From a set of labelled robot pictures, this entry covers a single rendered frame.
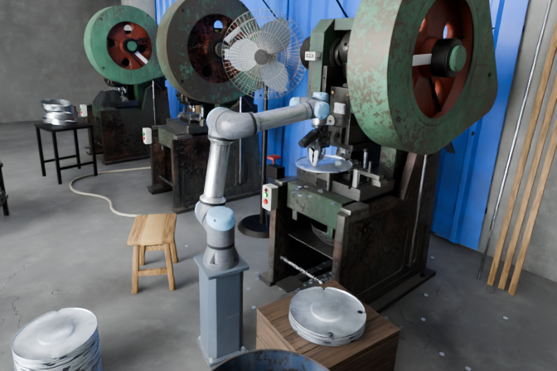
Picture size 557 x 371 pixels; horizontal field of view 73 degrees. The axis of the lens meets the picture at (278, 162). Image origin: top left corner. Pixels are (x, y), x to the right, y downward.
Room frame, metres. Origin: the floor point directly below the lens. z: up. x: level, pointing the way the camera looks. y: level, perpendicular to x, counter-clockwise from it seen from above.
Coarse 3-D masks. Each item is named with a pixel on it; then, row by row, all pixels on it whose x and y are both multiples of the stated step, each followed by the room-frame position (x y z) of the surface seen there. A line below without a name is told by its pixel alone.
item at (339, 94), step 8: (336, 88) 1.96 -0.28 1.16; (344, 88) 1.91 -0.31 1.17; (336, 96) 1.95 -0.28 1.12; (344, 96) 1.91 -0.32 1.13; (336, 104) 1.95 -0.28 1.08; (344, 104) 1.91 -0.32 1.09; (336, 112) 1.94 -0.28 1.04; (344, 112) 1.90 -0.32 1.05; (328, 120) 1.95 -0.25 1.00; (336, 120) 1.94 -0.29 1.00; (344, 120) 1.90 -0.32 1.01; (328, 128) 1.94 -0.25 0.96; (336, 128) 1.90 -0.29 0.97; (344, 128) 1.88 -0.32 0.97; (352, 128) 1.89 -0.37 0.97; (360, 128) 1.93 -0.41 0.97; (328, 136) 1.93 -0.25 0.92; (336, 136) 1.88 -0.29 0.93; (344, 136) 1.89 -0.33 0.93; (352, 136) 1.89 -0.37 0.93; (360, 136) 1.93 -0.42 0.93
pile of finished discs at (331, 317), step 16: (320, 288) 1.38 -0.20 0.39; (336, 288) 1.37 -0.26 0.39; (304, 304) 1.27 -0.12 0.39; (320, 304) 1.26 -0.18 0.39; (336, 304) 1.27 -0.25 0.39; (352, 304) 1.28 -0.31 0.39; (304, 320) 1.17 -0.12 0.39; (320, 320) 1.18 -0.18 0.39; (336, 320) 1.18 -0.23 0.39; (352, 320) 1.18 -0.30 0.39; (304, 336) 1.13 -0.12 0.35; (320, 336) 1.11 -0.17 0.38; (336, 336) 1.09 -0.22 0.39; (352, 336) 1.12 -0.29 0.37
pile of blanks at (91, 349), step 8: (96, 328) 1.27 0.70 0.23; (96, 336) 1.27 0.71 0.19; (88, 344) 1.21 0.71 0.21; (96, 344) 1.25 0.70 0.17; (72, 352) 1.14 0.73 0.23; (80, 352) 1.17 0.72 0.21; (88, 352) 1.20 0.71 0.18; (96, 352) 1.24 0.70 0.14; (16, 360) 1.11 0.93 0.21; (24, 360) 1.10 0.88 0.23; (48, 360) 1.11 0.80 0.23; (56, 360) 1.12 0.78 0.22; (64, 360) 1.12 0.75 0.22; (72, 360) 1.14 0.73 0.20; (80, 360) 1.16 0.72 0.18; (88, 360) 1.20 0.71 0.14; (96, 360) 1.24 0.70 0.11; (16, 368) 1.13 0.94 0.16; (24, 368) 1.10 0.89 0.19; (32, 368) 1.09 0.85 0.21; (40, 368) 1.09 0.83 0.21; (48, 368) 1.11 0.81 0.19; (56, 368) 1.11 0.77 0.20; (64, 368) 1.13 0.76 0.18; (72, 368) 1.14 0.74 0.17; (80, 368) 1.16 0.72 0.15; (88, 368) 1.19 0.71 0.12; (96, 368) 1.23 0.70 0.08
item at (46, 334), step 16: (32, 320) 1.29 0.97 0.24; (48, 320) 1.30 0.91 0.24; (64, 320) 1.30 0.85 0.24; (80, 320) 1.31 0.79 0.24; (96, 320) 1.31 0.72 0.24; (16, 336) 1.21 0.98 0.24; (32, 336) 1.21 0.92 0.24; (48, 336) 1.21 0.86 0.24; (64, 336) 1.21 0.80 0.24; (80, 336) 1.22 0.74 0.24; (16, 352) 1.13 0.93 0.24; (32, 352) 1.13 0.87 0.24; (48, 352) 1.14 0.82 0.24; (64, 352) 1.14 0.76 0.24
